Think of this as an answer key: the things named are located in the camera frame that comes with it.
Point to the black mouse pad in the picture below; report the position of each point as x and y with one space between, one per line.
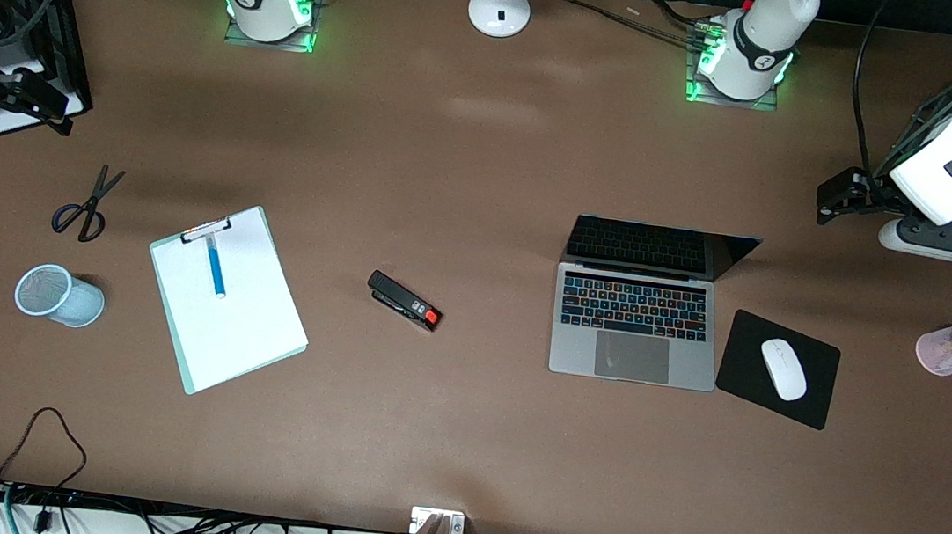
740 365

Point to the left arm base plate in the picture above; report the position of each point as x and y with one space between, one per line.
767 103

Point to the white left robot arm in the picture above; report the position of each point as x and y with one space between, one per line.
761 40

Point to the green clipboard with white paper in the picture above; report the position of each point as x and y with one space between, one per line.
240 322

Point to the blue marker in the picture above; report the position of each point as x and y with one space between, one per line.
216 266

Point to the silver laptop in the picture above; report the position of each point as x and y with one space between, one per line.
630 354

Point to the black stapler with red tip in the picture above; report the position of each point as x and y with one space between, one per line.
402 299

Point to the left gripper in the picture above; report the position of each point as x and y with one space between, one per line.
875 195

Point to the white computer mouse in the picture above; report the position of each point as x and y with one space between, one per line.
784 368

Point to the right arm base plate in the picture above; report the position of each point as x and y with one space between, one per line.
305 37

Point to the blue mesh pen cup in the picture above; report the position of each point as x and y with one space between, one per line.
53 293

